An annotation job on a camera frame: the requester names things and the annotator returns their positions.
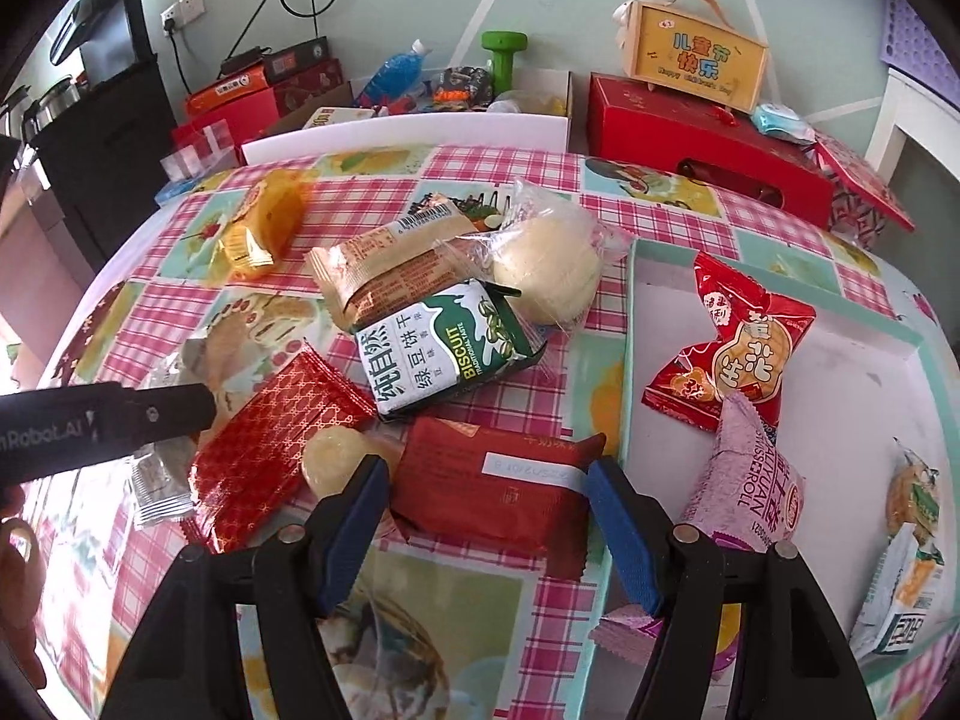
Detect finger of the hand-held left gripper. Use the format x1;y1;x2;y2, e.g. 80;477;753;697
127;382;217;451

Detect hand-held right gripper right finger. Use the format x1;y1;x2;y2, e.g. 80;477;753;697
585;457;878;720

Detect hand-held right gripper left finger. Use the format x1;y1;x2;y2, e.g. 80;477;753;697
100;454;391;720

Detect small round yellow pastry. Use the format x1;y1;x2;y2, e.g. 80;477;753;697
300;424;406;500

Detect white snack packet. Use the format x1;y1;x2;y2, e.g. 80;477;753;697
131;326;226;530

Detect red gold patterned packet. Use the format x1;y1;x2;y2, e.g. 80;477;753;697
184;349;380;556

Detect pink cake roll packet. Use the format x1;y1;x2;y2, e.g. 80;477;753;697
589;390;807;665

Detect dark red packet white label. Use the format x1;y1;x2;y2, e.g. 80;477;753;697
390;416;608;582

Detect green white biscuit packet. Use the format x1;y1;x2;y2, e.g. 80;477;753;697
352;277;548;425

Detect yellow bread packet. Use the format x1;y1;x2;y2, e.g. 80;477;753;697
206;169;312;286

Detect red twisted-end snack packet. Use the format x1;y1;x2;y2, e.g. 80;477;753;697
641;251;818;434

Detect white shallow box teal rim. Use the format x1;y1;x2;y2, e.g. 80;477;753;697
585;236;960;691

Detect white green cracker packet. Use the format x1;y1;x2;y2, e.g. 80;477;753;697
847;521;947;657

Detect mushroom print cookie packet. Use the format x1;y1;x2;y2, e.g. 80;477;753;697
885;439;942;541

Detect person's left hand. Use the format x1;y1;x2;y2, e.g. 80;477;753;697
0;484;50;691

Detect pink checked tablecloth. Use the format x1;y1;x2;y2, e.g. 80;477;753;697
22;142;960;720

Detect beige biscuit packet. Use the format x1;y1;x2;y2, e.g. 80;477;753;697
304;193;481;331

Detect red white checked box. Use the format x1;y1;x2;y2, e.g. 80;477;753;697
161;120;245;181

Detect round bun in clear bag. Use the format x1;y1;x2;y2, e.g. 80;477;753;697
442;178;635;331

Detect black cabinet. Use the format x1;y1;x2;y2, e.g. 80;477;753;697
26;52;188;278

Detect orange box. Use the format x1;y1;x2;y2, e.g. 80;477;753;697
184;64;271;117

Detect silver metal pot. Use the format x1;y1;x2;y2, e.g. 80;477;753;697
22;75;80;136

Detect yellow print small box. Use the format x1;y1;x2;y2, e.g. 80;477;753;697
300;105;376;128

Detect dark red box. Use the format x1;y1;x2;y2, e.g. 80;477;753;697
262;36;350;113

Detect black appliance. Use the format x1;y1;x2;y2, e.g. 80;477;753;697
49;0;162;87

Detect white cardboard box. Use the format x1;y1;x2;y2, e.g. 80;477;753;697
240;71;575;166

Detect blue bottle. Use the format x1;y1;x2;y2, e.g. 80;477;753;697
352;41;432;110

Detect red gift box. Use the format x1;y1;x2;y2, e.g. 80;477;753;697
585;71;835;230

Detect red patterned tin box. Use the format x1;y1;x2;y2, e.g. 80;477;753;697
814;131;917;252

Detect wet wipes pack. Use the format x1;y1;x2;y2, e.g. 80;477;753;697
750;101;817;147

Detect green dumbbell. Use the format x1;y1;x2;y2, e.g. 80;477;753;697
480;30;532;91

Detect white shelf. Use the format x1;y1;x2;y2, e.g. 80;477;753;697
862;64;960;188

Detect purple plastic basket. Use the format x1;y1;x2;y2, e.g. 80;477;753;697
877;0;960;98

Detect yellow gift case with handle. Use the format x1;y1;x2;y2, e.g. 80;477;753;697
611;0;770;113

